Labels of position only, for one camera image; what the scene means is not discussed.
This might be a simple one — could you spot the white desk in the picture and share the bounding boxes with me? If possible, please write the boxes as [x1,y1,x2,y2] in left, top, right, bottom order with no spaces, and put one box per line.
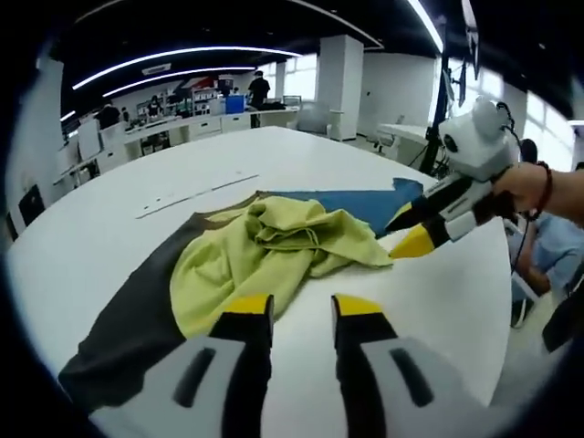
[378,121,440,162]

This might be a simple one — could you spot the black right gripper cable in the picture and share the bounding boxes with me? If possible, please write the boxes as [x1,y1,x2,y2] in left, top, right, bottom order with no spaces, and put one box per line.
[495,103,536,276]

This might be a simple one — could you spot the white square pillar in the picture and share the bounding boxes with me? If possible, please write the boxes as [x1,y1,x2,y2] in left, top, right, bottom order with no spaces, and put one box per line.
[318,35,365,142]
[7,57,66,229]

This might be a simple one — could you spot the red bead bracelet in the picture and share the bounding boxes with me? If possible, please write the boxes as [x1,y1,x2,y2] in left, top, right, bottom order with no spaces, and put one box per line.
[528,160,555,223]

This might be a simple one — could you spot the white office chair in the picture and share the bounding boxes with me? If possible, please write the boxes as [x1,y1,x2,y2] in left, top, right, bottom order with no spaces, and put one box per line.
[297,103,331,136]

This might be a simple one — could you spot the dark equipment stand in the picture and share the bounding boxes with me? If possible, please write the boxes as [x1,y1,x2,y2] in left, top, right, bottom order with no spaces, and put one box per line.
[425,0,483,177]

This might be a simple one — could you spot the white boxy machine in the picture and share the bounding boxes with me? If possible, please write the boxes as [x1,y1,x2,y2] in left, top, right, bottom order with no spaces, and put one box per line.
[77,121,103,159]

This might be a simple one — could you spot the white flat table strip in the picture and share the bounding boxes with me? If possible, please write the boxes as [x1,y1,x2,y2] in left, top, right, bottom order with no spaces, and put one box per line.
[135,172,261,221]

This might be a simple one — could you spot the person's right hand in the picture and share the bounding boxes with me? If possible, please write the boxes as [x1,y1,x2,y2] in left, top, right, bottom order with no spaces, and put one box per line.
[494,162,549,216]

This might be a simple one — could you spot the yellow-green grey blue garment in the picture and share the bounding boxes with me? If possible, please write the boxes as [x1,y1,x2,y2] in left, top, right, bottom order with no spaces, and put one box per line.
[57,177,437,414]

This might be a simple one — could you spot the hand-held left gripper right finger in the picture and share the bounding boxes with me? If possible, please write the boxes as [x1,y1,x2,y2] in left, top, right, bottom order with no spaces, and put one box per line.
[331,293,499,438]

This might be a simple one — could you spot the long ceiling light strip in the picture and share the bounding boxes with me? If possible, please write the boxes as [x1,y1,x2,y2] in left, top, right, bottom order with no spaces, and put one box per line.
[72,45,312,90]

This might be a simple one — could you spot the long white counter cabinets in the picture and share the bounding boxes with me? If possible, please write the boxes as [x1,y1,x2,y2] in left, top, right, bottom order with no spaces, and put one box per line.
[57,106,301,180]

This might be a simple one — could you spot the short ceiling light strip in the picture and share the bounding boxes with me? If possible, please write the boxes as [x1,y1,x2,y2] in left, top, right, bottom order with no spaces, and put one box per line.
[101,63,259,99]

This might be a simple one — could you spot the straight ceiling light strip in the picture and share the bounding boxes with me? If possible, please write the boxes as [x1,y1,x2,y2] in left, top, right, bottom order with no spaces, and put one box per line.
[407,0,444,52]

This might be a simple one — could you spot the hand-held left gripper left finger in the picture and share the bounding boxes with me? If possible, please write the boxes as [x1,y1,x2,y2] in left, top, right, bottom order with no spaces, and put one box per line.
[89,294,276,438]

